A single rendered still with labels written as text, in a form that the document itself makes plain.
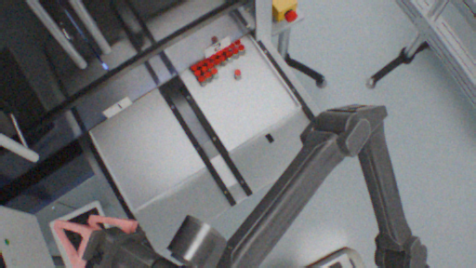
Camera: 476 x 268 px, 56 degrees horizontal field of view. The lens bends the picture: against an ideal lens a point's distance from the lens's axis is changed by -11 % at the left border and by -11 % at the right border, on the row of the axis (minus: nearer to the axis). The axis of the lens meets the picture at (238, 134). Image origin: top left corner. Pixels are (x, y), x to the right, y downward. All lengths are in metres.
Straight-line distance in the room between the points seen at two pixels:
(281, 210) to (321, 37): 1.93
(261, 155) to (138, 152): 0.38
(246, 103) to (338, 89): 1.05
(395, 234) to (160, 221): 0.74
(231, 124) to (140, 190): 0.34
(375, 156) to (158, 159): 0.78
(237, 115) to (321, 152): 0.75
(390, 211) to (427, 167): 1.54
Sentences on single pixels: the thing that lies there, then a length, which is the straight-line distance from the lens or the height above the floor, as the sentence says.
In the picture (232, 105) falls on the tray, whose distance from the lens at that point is 1.55.
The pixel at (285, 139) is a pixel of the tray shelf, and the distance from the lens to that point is 1.52.
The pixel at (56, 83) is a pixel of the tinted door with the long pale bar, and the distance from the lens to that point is 1.20.
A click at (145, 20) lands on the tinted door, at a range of 1.17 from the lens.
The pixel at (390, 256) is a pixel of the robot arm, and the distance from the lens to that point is 1.11.
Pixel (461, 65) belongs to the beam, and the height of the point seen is 0.55.
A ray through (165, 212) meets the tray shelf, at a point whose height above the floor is 0.88.
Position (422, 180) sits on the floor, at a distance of 2.52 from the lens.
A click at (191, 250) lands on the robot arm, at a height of 1.68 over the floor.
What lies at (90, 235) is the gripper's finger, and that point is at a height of 1.72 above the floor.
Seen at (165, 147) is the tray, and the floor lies 0.88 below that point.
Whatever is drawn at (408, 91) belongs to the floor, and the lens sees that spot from 2.62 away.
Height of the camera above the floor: 2.35
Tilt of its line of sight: 75 degrees down
